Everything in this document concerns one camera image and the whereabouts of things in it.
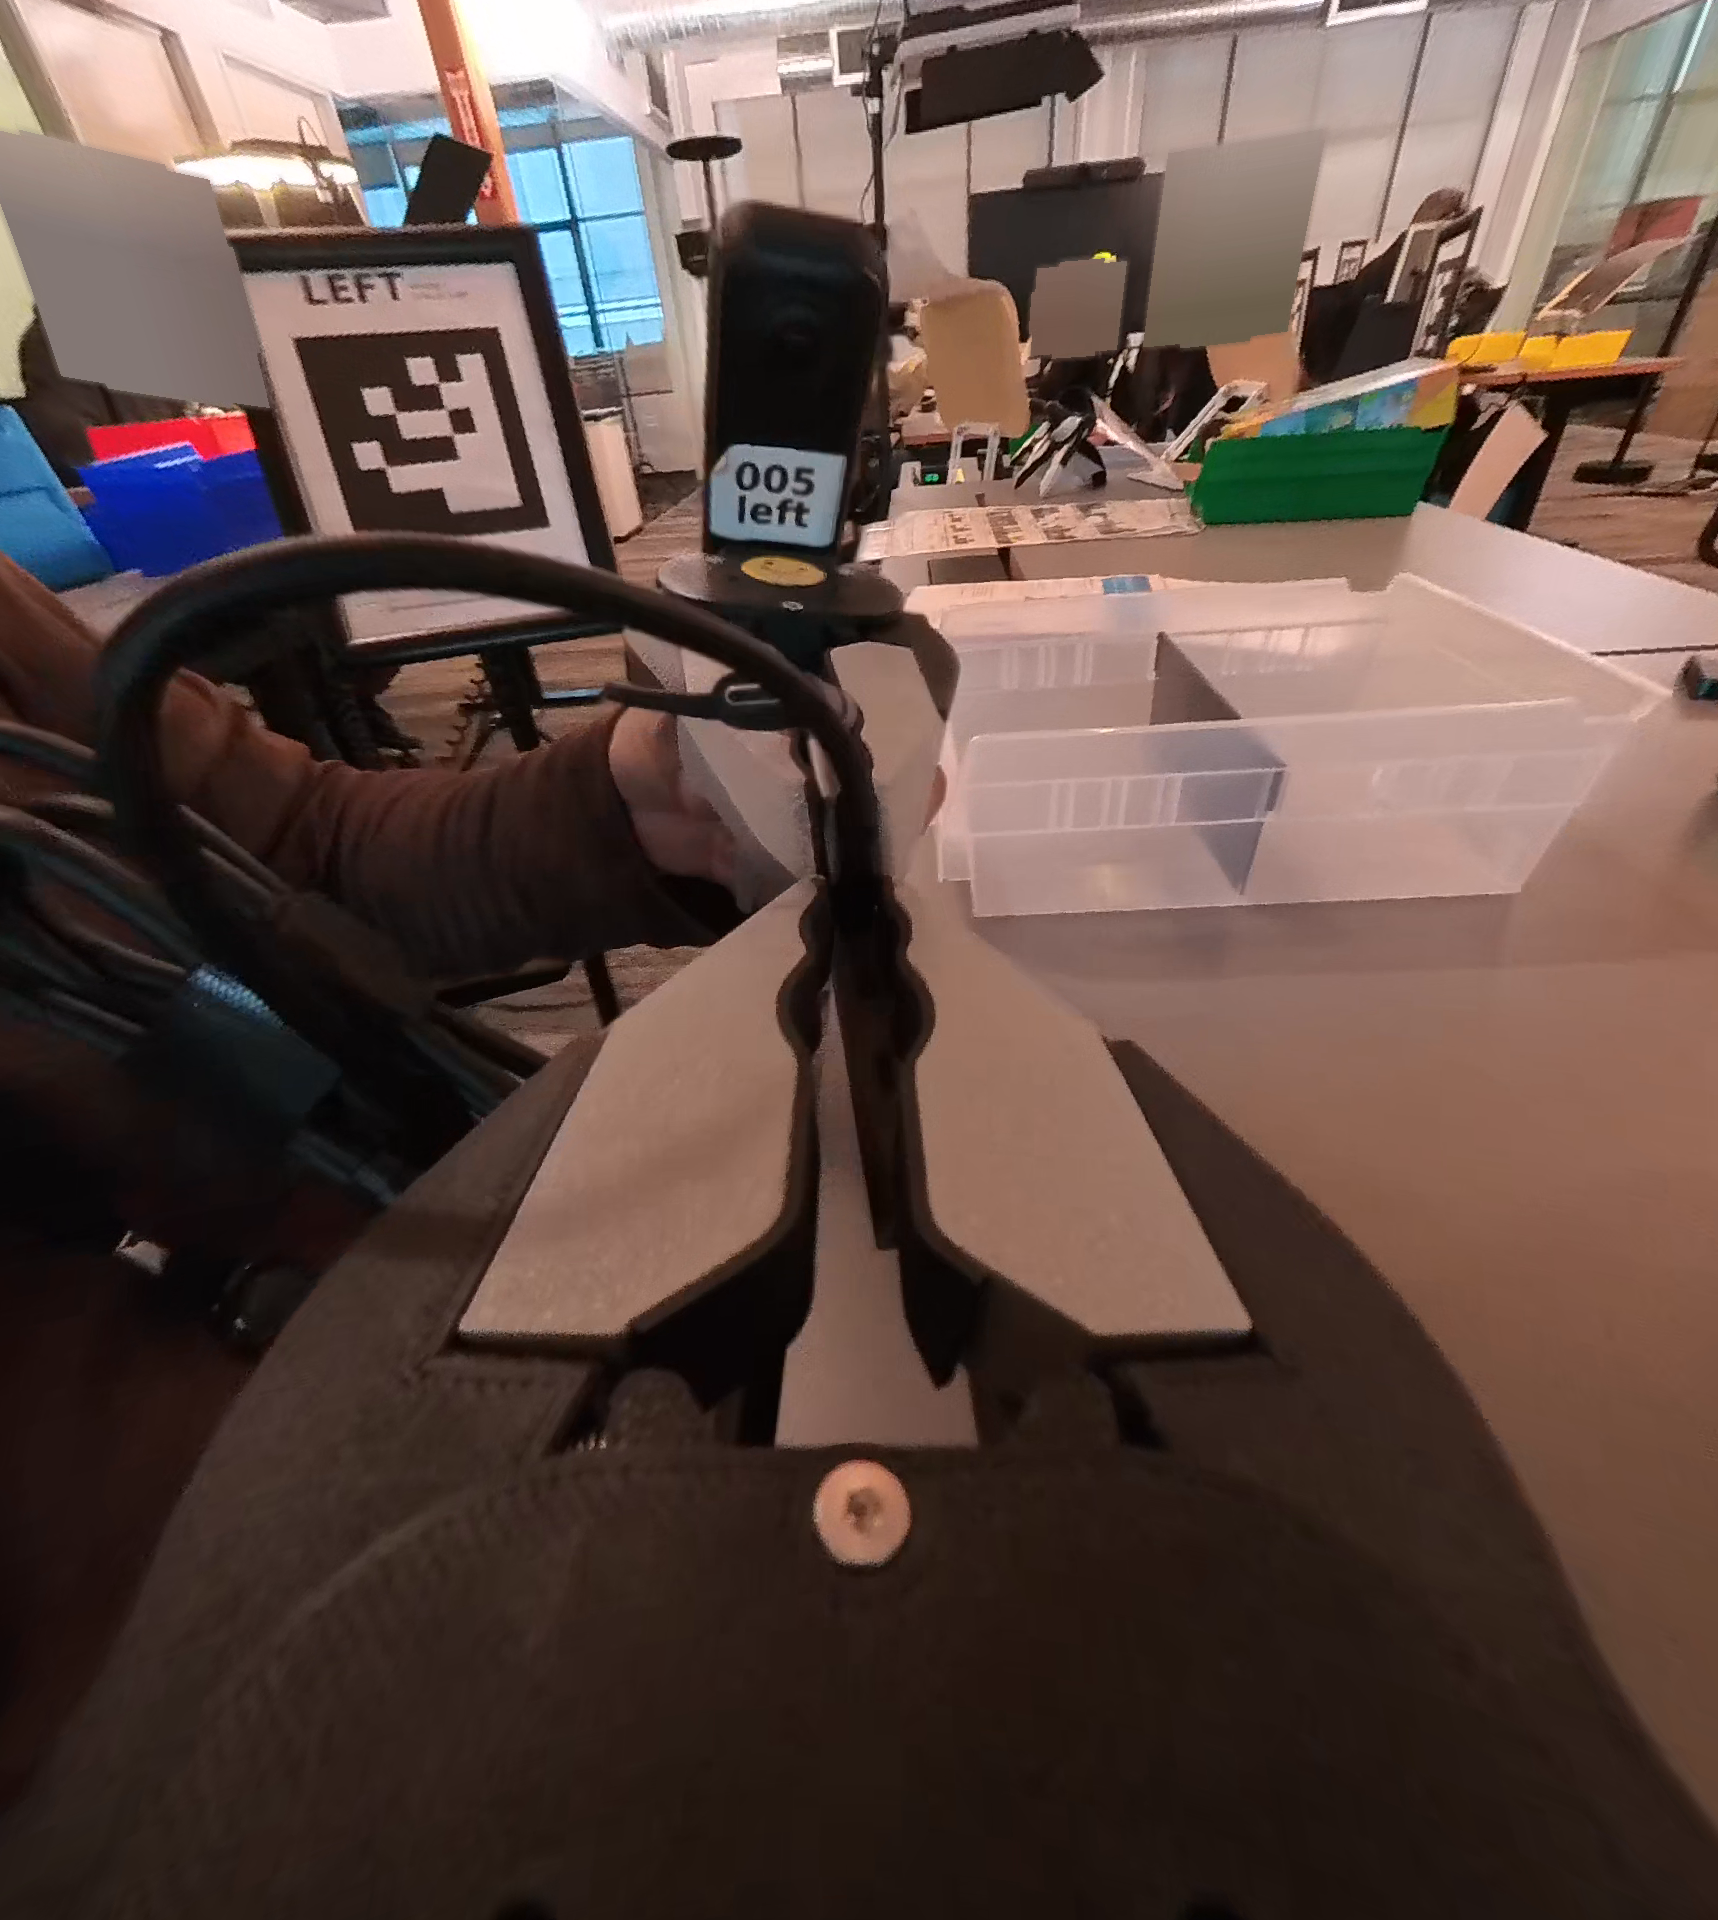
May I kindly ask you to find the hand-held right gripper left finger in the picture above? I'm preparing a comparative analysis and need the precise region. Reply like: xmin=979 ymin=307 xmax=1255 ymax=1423
xmin=455 ymin=878 xmax=825 ymax=1404

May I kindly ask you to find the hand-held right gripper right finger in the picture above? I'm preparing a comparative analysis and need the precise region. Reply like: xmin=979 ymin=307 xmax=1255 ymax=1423
xmin=881 ymin=884 xmax=1258 ymax=1390

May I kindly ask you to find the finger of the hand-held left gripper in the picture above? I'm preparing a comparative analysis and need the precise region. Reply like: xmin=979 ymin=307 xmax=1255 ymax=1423
xmin=679 ymin=716 xmax=825 ymax=910
xmin=832 ymin=632 xmax=954 ymax=890

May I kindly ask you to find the black usb-c cable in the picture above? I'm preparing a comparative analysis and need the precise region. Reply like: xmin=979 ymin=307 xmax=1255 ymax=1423
xmin=95 ymin=537 xmax=893 ymax=962

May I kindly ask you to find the person's left forearm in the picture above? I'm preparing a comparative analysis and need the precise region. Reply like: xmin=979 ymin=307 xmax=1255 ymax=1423
xmin=0 ymin=481 xmax=653 ymax=993

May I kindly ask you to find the person's left hand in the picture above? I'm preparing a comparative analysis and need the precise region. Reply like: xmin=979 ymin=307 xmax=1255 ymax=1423
xmin=607 ymin=702 xmax=745 ymax=890

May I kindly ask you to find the tan chair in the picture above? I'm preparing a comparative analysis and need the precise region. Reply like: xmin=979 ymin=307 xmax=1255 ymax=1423
xmin=918 ymin=284 xmax=1026 ymax=439

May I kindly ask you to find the printed paper sheet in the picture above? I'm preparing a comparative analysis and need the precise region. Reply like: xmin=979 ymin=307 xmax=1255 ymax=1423
xmin=859 ymin=499 xmax=1207 ymax=564

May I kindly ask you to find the dark bin divider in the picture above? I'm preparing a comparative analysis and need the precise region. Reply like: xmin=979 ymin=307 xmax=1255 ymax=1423
xmin=1150 ymin=631 xmax=1294 ymax=910

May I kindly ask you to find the black studio light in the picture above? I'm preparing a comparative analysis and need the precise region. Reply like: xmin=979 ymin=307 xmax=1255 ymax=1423
xmin=897 ymin=23 xmax=1108 ymax=139

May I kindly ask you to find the green bin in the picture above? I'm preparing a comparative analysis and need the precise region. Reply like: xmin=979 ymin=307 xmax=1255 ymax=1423
xmin=1189 ymin=426 xmax=1455 ymax=529

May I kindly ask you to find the clear plastic bin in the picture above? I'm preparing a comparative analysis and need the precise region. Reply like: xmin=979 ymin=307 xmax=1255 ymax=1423
xmin=901 ymin=570 xmax=1672 ymax=921

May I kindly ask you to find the colourful box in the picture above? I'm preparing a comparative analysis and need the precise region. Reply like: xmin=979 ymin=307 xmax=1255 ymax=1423
xmin=1219 ymin=360 xmax=1462 ymax=444

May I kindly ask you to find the blue bin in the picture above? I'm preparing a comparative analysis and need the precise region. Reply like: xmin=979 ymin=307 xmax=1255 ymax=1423
xmin=78 ymin=451 xmax=285 ymax=580

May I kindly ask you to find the red bin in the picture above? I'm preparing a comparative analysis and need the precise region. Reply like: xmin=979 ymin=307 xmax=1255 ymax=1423
xmin=86 ymin=416 xmax=262 ymax=469

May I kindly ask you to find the black wall screen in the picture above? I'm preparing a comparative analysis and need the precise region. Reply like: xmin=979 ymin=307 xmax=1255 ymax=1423
xmin=967 ymin=165 xmax=1169 ymax=302

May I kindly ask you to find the black cable bundle blue strap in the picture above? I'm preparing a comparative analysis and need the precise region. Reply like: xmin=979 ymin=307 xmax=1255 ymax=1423
xmin=0 ymin=716 xmax=502 ymax=1203

